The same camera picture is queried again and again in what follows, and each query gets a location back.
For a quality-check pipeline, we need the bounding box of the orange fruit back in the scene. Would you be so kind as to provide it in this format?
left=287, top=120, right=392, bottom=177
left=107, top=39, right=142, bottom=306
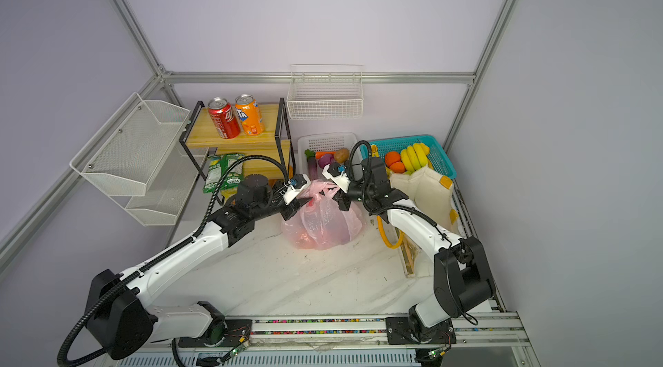
left=384, top=151, right=401, bottom=168

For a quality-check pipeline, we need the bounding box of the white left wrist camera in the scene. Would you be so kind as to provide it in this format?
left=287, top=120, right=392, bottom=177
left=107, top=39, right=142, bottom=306
left=283, top=174, right=311, bottom=206

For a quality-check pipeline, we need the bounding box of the orange carrot back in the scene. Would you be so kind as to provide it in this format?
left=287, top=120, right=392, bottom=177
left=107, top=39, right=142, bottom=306
left=315, top=151, right=334, bottom=159

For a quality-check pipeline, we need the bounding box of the red cola can middle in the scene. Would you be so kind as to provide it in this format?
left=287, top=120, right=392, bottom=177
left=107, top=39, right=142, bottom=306
left=208, top=97, right=241, bottom=139

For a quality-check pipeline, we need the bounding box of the white canvas tote bag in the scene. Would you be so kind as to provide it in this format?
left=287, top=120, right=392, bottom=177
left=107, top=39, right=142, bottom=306
left=376, top=166, right=462, bottom=277

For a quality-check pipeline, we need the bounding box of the white mesh wall rack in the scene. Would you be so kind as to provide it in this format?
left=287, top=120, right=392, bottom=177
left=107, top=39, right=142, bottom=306
left=70, top=94, right=208, bottom=226

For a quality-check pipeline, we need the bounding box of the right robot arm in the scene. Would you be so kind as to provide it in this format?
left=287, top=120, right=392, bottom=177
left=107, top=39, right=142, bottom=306
left=323, top=156, right=497, bottom=344

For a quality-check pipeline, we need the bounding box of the brown potato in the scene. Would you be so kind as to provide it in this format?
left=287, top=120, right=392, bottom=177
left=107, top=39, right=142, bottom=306
left=333, top=148, right=350, bottom=164

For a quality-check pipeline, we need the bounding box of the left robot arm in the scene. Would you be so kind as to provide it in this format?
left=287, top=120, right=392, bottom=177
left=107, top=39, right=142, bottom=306
left=57, top=174, right=311, bottom=366

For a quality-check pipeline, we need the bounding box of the orange soda can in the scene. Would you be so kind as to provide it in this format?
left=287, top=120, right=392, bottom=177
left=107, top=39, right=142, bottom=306
left=235, top=94, right=265, bottom=136

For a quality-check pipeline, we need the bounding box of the black frame wooden shelf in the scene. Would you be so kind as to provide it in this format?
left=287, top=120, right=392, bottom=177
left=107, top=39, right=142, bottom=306
left=179, top=99, right=296, bottom=179

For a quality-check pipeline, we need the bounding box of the white plastic vegetable basket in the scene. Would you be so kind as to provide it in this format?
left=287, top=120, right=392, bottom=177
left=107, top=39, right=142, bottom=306
left=296, top=132, right=358, bottom=181

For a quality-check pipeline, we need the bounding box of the purple onion back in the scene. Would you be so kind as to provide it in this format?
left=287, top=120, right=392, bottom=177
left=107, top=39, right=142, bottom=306
left=318, top=155, right=335, bottom=169

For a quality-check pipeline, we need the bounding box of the orange fruit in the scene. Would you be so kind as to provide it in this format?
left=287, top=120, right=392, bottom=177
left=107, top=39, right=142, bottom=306
left=390, top=162, right=407, bottom=174
left=384, top=151, right=401, bottom=168

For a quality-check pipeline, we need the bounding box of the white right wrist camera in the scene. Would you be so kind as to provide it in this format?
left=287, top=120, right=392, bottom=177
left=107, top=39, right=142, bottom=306
left=323, top=162, right=350, bottom=194

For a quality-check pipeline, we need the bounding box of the pink plastic grocery bag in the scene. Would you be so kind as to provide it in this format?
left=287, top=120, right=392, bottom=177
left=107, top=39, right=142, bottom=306
left=281, top=181, right=364, bottom=251

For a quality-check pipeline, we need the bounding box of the orange fruit front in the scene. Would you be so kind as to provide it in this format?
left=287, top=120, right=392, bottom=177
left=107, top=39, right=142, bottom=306
left=390, top=162, right=407, bottom=174

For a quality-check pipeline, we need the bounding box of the light purple eggplant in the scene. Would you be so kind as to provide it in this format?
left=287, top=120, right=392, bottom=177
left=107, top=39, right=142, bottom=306
left=304, top=149, right=319, bottom=181

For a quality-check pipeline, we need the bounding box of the yellow banana bunch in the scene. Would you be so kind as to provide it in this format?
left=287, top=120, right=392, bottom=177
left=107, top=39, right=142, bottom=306
left=400, top=143, right=433, bottom=174

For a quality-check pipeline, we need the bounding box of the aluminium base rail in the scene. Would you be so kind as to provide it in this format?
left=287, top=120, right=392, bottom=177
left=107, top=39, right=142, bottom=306
left=97, top=312, right=540, bottom=366

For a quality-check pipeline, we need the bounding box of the white wire wall basket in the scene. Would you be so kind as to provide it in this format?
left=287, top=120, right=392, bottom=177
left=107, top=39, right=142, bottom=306
left=287, top=64, right=364, bottom=120

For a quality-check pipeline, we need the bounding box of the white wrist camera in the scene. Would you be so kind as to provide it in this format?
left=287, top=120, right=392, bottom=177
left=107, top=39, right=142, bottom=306
left=323, top=162, right=350, bottom=194
left=283, top=174, right=311, bottom=206

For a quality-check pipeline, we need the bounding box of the green snack bag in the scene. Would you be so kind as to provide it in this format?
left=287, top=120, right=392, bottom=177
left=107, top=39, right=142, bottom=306
left=203, top=153, right=244, bottom=194

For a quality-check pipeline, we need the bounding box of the teal plastic fruit basket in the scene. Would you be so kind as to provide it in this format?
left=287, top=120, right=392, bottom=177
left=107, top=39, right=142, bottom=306
left=369, top=135, right=457, bottom=180

